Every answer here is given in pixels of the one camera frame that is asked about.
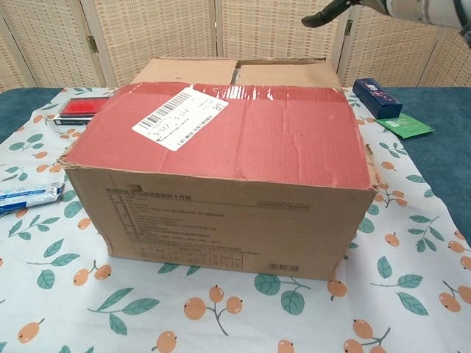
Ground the dark blue carton box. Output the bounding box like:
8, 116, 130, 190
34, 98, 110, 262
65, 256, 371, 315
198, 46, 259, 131
352, 77, 404, 119

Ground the cardboard box with red tape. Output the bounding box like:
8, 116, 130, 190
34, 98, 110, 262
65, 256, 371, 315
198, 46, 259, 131
57, 54, 380, 286

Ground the woven bamboo folding screen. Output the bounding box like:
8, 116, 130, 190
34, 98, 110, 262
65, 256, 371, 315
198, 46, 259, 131
0, 0, 471, 93

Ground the green sachet packet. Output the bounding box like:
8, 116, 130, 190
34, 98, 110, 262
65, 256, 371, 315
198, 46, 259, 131
375, 113, 435, 140

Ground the floral print tablecloth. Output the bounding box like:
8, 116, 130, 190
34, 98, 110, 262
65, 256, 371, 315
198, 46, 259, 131
0, 86, 471, 353

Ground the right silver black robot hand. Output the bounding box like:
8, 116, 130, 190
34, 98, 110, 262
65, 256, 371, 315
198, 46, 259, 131
300, 0, 464, 29

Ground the red ink pad tin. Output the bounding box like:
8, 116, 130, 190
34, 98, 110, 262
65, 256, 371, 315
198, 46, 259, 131
53, 96, 111, 128

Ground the blue white toothpaste tube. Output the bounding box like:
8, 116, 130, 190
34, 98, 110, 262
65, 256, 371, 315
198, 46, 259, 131
0, 180, 66, 216

